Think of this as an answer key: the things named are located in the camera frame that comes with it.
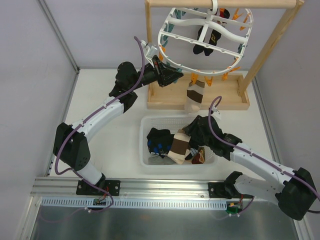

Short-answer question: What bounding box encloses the beige brown patterned sock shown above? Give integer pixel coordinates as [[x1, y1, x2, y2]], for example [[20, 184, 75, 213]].
[[184, 80, 205, 114]]

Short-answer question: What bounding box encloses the white plastic sock hanger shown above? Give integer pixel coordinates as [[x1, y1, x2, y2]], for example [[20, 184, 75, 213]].
[[157, 0, 254, 77]]

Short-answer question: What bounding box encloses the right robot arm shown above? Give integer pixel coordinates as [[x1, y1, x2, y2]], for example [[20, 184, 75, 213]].
[[183, 115, 320, 221]]

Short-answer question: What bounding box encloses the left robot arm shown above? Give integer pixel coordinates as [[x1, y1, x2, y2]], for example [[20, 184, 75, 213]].
[[53, 55, 184, 195]]

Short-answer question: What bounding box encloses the wooden hanger stand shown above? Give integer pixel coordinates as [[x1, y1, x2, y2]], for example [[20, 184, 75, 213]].
[[144, 0, 304, 113]]

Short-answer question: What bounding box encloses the black sock with label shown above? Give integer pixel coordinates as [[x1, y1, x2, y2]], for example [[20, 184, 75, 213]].
[[184, 148, 199, 161]]

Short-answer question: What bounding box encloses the orange clothespin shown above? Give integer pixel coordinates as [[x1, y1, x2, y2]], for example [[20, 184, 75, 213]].
[[232, 8, 244, 21], [190, 73, 198, 85]]

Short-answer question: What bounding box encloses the white plastic laundry basket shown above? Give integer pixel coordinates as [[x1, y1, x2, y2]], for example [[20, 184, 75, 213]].
[[139, 115, 218, 175]]

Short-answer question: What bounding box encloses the teal clothespin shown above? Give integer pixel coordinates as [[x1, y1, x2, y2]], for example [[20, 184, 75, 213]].
[[164, 23, 175, 33], [160, 35, 168, 48]]

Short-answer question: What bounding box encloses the black blue patterned sock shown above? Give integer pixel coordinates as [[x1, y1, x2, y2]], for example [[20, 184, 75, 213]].
[[146, 127, 174, 159]]

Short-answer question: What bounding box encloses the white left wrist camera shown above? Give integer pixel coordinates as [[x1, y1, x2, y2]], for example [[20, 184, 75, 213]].
[[140, 40, 158, 59]]

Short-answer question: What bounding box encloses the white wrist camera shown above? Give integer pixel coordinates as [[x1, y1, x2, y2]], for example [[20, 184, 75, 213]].
[[140, 40, 158, 59], [209, 107, 222, 121]]

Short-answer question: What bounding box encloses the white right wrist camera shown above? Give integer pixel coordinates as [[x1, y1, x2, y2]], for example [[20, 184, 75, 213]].
[[209, 107, 222, 121]]

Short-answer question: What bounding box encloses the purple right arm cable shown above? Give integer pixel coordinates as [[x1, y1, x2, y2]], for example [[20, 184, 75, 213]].
[[207, 96, 320, 203]]

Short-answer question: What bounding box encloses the white slotted cable duct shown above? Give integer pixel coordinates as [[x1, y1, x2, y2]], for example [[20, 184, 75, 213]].
[[41, 197, 227, 211]]

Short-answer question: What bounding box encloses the aluminium mounting rail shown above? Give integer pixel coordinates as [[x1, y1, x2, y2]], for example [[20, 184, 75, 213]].
[[30, 176, 217, 200]]

